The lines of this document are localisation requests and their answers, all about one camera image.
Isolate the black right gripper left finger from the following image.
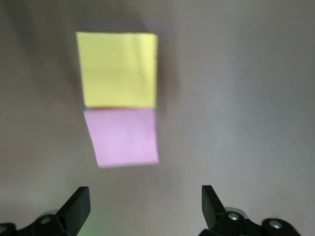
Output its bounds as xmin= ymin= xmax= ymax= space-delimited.
xmin=0 ymin=186 xmax=91 ymax=236

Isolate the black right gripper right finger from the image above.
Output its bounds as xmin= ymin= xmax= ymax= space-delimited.
xmin=198 ymin=184 xmax=301 ymax=236

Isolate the pink foam cube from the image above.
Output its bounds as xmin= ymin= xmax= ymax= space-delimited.
xmin=83 ymin=108 xmax=159 ymax=169

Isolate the yellow foam cube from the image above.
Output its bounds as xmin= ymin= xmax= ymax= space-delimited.
xmin=75 ymin=31 xmax=158 ymax=109

